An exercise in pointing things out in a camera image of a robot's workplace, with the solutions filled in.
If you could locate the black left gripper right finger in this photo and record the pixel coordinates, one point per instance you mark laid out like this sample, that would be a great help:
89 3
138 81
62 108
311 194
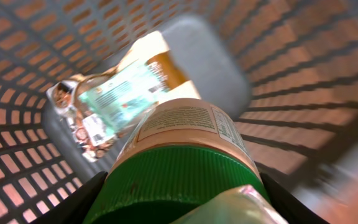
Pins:
288 206

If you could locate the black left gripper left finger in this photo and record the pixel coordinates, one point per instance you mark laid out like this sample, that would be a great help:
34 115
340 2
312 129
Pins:
75 207

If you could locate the green white tissue pack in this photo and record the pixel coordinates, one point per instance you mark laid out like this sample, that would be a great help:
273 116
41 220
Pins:
239 205

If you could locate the green lid seasoning jar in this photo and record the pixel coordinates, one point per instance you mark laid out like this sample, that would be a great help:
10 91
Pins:
182 154

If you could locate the brown and white snack bag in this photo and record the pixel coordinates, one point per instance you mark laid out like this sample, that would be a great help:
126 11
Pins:
91 136

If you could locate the teal snack packet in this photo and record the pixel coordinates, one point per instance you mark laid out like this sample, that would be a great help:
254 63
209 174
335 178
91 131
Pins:
126 95

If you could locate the grey plastic mesh basket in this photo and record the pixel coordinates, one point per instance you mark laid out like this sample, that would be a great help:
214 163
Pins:
287 71

